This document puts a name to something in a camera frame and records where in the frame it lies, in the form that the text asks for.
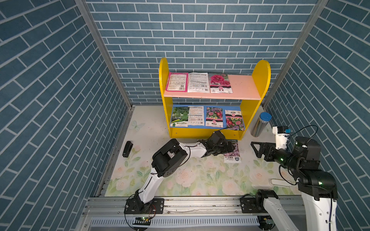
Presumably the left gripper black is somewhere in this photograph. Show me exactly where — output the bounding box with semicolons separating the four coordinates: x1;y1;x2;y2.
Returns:
210;141;235;156

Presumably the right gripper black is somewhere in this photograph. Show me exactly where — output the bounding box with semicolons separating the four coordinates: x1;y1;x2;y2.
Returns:
250;140;296;170

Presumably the purple flower seed packet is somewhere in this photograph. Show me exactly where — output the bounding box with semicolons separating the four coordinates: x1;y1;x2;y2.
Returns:
224;140;241;164

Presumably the magenta hollyhock seed packet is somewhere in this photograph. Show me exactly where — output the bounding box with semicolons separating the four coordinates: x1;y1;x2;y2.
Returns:
208;73;233;94

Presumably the white text seed packet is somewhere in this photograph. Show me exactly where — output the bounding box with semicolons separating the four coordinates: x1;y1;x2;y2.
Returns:
188;72;210;93

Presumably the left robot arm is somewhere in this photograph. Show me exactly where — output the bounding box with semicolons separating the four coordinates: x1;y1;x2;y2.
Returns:
124;131;236;215

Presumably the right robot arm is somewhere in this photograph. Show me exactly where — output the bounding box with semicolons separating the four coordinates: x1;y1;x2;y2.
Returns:
240;137;338;231

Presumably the mixed flower seed packet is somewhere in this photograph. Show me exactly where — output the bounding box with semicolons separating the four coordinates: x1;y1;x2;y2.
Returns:
205;107;223;128

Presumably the red zinnia seed packet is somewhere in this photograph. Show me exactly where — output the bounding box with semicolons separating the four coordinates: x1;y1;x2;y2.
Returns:
225;110;245;131

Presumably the white text packet lower shelf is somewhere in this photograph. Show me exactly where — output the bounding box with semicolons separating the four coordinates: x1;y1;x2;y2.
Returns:
188;106;205;126

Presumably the yellow shelf with pink board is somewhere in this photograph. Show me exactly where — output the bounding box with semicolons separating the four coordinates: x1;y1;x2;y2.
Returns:
158;57;272;141

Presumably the green gourd seed packet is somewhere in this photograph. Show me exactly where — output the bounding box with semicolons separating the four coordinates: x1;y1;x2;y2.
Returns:
170;107;189;128

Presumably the pink bordered seed packet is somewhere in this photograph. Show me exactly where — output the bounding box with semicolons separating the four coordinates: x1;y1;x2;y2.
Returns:
166;72;188;92

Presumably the steel bottle blue lid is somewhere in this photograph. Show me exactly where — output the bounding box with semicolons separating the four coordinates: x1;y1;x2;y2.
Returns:
251;112;272;137

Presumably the small white object on mat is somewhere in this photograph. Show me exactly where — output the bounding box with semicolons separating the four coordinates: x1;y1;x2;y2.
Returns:
269;179;292;188

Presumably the floral table mat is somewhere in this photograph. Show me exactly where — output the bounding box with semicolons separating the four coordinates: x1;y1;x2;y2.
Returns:
103;105;299;197

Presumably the small black device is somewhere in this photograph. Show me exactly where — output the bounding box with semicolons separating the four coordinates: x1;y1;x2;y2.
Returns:
122;141;133;158

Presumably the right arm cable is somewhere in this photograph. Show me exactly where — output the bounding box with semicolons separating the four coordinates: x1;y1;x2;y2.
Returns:
288;125;319;143

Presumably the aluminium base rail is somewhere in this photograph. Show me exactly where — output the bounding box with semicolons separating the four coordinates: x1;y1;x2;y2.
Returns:
76;196;330;231

